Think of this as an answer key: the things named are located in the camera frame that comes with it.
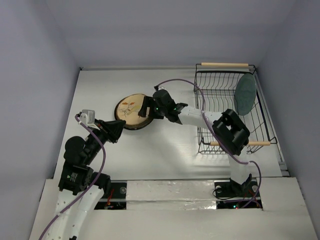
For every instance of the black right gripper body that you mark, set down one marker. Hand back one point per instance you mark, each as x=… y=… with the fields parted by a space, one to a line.
x=151 y=107

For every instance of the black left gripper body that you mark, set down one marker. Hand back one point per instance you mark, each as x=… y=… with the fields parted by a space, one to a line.
x=105 y=131

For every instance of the dark green reindeer plate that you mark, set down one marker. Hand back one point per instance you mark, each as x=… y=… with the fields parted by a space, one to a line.
x=123 y=110

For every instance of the cream plate gold rim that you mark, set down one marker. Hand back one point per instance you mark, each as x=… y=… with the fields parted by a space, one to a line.
x=137 y=99

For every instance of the teal green plate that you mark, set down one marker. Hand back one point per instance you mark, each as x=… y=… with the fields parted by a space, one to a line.
x=245 y=94

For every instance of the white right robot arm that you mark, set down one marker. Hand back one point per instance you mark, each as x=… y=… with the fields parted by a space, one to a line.
x=226 y=127

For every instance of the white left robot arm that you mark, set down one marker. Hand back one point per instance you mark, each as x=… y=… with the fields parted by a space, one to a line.
x=80 y=187

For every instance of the silver foil strip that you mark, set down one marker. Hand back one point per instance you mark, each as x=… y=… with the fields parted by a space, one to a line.
x=172 y=195

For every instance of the white foreground board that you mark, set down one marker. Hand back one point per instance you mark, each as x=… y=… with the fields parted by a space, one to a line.
x=282 y=215

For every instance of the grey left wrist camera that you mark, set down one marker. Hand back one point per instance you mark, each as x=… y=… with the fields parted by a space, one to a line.
x=87 y=117

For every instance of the black wire dish rack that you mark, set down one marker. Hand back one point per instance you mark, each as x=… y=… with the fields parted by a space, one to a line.
x=218 y=86

